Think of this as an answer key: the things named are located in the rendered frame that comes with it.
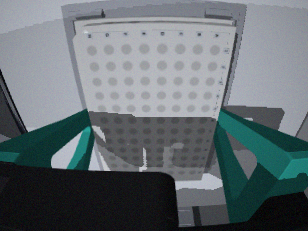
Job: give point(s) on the white well pcr plate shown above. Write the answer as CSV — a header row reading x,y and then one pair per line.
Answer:
x,y
153,87

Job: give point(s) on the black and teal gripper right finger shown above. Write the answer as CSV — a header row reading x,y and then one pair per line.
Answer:
x,y
282,164

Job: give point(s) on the grey lab instrument housing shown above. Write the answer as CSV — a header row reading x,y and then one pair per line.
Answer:
x,y
267,80

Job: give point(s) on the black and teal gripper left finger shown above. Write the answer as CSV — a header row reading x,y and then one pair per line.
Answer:
x,y
36,148

